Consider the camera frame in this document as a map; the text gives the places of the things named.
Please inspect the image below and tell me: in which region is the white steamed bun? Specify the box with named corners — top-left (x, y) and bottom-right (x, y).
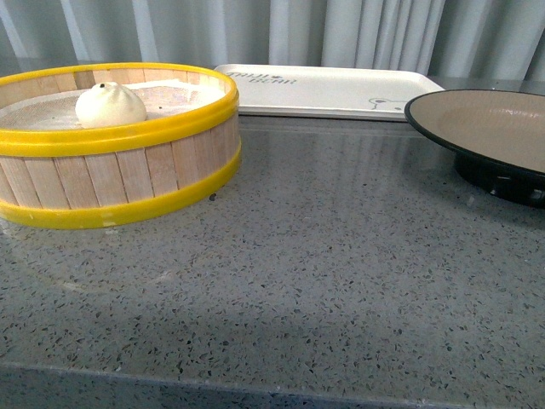
top-left (75, 82), bottom-right (147, 129)

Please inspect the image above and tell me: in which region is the beige plate with black rim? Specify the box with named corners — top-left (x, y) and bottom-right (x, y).
top-left (404, 89), bottom-right (544, 208)

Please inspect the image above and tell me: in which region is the white bear print tray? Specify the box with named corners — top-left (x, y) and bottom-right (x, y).
top-left (216, 64), bottom-right (442, 122)

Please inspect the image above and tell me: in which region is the yellow rimmed wooden steamer basket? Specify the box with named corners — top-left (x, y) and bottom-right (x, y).
top-left (1, 62), bottom-right (241, 229)

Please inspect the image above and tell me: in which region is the white steamer liner cloth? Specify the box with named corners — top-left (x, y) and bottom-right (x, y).
top-left (1, 79), bottom-right (225, 131)

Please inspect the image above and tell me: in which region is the grey pleated curtain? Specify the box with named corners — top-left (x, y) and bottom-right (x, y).
top-left (1, 0), bottom-right (544, 81)

